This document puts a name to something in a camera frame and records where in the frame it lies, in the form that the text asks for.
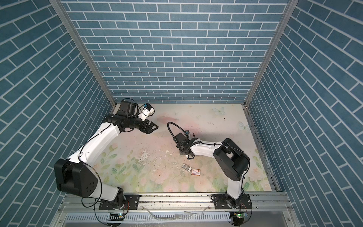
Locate red staple box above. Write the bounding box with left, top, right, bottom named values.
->
left=191, top=169, right=201, bottom=176

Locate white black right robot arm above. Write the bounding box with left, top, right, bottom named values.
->
left=173, top=133, right=251, bottom=208

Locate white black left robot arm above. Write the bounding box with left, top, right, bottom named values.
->
left=54, top=98, right=158, bottom=210

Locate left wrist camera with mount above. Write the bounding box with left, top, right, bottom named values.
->
left=138, top=103, right=155, bottom=121

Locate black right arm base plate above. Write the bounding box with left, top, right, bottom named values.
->
left=210, top=193, right=252, bottom=210

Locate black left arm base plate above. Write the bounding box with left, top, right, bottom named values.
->
left=99, top=194, right=140, bottom=211

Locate aluminium front rail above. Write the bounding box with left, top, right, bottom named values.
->
left=51, top=192, right=299, bottom=227

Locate aluminium corner post left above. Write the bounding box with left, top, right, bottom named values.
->
left=50, top=0, right=116, bottom=107

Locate aluminium corner post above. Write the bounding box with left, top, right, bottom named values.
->
left=50, top=0, right=116, bottom=107
left=244, top=0, right=298, bottom=107

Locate aluminium corner post right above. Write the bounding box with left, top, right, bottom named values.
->
left=244, top=0, right=298, bottom=107

